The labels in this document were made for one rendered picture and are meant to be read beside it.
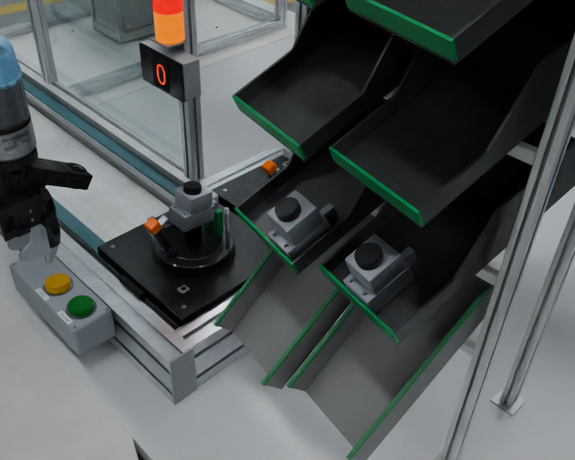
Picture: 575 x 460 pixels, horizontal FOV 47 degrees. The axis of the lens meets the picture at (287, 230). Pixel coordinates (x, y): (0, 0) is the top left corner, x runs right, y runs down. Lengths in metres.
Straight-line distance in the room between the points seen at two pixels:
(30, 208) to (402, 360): 0.56
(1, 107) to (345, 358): 0.55
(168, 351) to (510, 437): 0.53
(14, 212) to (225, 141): 0.79
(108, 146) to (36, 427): 0.66
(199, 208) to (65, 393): 0.36
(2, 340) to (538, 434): 0.88
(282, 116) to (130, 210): 0.67
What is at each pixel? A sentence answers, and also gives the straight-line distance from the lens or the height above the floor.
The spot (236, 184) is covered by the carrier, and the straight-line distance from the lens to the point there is 1.32.
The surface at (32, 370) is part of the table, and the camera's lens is 1.17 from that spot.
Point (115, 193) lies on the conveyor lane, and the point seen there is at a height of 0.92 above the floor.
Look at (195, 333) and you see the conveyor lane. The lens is 1.03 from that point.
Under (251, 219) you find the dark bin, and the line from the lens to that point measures 0.86.
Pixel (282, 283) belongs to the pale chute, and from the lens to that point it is 0.96.
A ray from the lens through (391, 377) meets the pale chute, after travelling 0.86.
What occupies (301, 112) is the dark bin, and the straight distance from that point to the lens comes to 0.74.
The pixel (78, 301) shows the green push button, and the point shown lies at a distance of 1.10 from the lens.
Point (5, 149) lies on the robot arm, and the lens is 0.94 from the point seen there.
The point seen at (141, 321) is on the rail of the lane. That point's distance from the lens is 1.06.
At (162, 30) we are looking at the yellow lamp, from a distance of 1.17.
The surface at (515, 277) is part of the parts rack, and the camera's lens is 0.75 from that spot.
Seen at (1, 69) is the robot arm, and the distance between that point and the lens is 0.90.
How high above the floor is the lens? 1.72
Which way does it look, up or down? 39 degrees down
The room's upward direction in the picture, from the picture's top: 3 degrees clockwise
